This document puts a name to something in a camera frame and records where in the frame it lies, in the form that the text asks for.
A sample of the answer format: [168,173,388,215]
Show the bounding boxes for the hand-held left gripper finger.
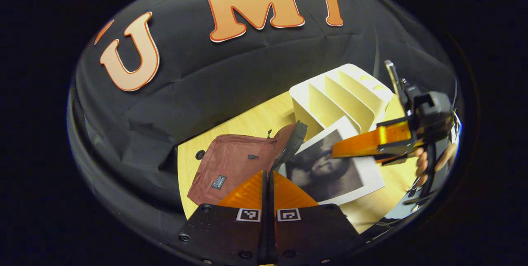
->
[177,170,269,266]
[269,170,366,266]

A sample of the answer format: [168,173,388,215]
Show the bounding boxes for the white book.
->
[278,115,386,205]

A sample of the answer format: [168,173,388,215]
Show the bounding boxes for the dark red schoolbag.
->
[187,120,309,205]

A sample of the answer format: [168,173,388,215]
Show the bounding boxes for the white bookshelf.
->
[289,63,394,139]

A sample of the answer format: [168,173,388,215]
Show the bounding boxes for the black backdrop cloth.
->
[67,0,458,254]

